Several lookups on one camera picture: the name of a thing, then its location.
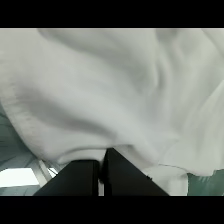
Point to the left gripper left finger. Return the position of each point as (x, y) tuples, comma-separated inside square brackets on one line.
[(73, 181)]

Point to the white garment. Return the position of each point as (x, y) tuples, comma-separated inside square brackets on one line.
[(110, 90)]

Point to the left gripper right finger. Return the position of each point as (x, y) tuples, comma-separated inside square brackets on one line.
[(126, 178)]

